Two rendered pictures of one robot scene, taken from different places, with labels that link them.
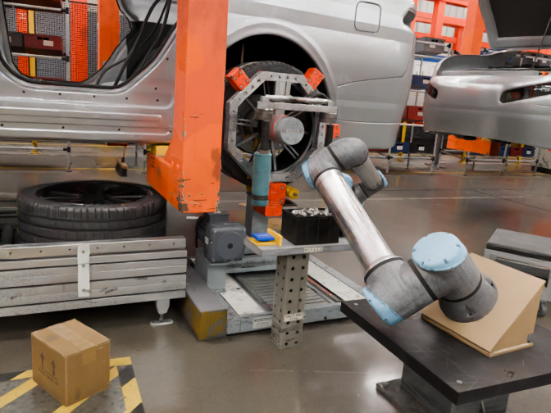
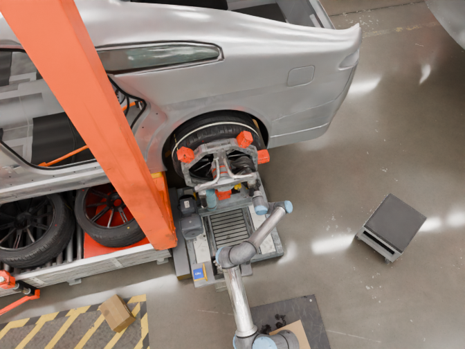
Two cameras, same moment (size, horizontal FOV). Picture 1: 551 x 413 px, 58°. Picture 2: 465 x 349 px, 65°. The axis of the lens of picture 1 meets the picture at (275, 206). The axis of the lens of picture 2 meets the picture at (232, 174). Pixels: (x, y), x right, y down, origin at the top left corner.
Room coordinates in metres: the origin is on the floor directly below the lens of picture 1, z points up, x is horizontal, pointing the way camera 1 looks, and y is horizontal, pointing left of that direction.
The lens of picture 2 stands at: (1.26, -0.44, 3.08)
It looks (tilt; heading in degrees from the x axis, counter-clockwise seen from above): 59 degrees down; 16
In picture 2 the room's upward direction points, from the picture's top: 3 degrees counter-clockwise
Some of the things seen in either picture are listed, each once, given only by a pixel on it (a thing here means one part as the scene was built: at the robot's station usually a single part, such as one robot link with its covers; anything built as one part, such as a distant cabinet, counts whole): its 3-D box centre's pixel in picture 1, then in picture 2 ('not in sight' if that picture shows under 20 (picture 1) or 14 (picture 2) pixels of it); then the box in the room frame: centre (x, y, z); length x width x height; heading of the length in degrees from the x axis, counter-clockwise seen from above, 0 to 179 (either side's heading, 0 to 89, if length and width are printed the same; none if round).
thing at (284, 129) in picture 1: (283, 129); (222, 174); (2.51, -0.01, 0.85); 0.21 x 0.14 x 0.14; 26
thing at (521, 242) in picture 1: (518, 270); (388, 228); (2.67, -1.38, 0.17); 0.43 x 0.36 x 0.34; 150
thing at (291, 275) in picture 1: (289, 296); (219, 278); (1.94, -0.09, 0.21); 0.10 x 0.10 x 0.42; 26
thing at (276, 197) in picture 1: (268, 197); (222, 185); (2.61, 0.04, 0.48); 0.16 x 0.12 x 0.17; 26
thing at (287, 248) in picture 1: (300, 243); (221, 269); (1.95, -0.11, 0.44); 0.43 x 0.17 x 0.03; 116
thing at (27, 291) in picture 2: not in sight; (19, 287); (1.52, 1.38, 0.30); 0.09 x 0.05 x 0.50; 116
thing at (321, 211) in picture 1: (310, 224); (225, 265); (1.97, -0.15, 0.51); 0.20 x 0.14 x 0.13; 115
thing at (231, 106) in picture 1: (276, 128); (220, 166); (2.57, 0.02, 0.85); 0.54 x 0.07 x 0.54; 116
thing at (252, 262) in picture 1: (254, 252); (221, 192); (2.72, 0.10, 0.13); 0.50 x 0.36 x 0.10; 116
